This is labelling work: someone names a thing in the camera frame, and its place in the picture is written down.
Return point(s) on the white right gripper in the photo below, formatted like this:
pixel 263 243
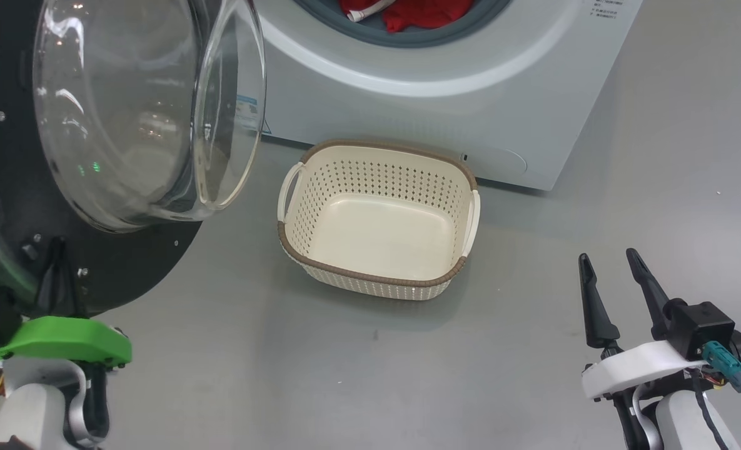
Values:
pixel 633 369

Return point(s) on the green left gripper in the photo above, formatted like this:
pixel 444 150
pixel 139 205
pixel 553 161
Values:
pixel 64 340

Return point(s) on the dark washing machine door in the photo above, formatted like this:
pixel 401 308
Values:
pixel 7 187

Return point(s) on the plain red garment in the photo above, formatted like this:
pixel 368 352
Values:
pixel 426 14

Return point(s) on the cream perforated laundry basket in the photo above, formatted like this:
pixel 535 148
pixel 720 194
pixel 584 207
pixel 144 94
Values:
pixel 383 237

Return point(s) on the white front-load washing machine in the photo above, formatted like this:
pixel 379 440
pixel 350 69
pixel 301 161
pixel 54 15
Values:
pixel 445 106

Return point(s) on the blue energy label sticker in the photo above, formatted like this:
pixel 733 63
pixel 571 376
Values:
pixel 248 112

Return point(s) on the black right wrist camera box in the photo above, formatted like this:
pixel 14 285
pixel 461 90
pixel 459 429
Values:
pixel 698 328

